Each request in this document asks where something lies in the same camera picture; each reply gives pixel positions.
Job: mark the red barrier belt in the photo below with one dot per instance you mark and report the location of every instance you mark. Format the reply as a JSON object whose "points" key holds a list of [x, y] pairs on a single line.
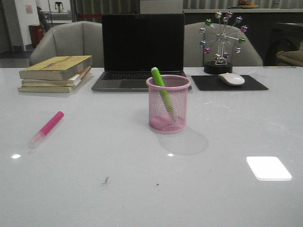
{"points": [[90, 15]]}

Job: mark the green highlighter pen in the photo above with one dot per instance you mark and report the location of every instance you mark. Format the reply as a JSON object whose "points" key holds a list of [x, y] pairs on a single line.
{"points": [[158, 80]]}

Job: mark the pink mesh pen holder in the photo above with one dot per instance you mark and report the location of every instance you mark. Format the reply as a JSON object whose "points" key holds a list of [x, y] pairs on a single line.
{"points": [[159, 118]]}

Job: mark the black mouse pad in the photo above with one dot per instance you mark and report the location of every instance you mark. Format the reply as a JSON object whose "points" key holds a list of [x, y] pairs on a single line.
{"points": [[213, 83]]}

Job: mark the yellow book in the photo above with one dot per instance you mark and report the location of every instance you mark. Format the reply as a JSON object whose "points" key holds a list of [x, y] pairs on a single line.
{"points": [[57, 68], [50, 89]]}

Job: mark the ferris wheel desk toy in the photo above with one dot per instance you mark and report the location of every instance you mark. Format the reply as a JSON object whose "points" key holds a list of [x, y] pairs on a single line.
{"points": [[222, 36]]}

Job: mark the white computer mouse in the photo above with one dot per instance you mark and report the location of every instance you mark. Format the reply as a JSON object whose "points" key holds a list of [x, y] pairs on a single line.
{"points": [[231, 79]]}

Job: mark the grey laptop black screen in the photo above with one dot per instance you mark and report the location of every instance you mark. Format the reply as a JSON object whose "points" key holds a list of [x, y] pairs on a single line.
{"points": [[135, 43]]}

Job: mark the top yellow book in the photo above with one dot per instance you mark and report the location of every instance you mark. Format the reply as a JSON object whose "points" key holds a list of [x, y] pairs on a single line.
{"points": [[57, 68]]}

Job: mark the bottom yellow book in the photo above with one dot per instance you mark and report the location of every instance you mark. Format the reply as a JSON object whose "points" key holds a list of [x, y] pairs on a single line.
{"points": [[50, 89]]}

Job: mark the right grey armchair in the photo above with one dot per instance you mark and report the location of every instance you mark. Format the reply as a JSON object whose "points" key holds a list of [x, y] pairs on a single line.
{"points": [[200, 46]]}

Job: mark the red bin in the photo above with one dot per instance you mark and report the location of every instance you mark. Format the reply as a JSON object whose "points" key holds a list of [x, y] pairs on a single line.
{"points": [[36, 34]]}

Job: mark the fruit bowl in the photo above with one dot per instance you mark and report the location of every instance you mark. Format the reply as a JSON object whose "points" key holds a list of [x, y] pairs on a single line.
{"points": [[244, 4]]}

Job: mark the pink highlighter pen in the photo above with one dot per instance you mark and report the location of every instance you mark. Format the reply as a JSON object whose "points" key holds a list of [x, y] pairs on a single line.
{"points": [[43, 132]]}

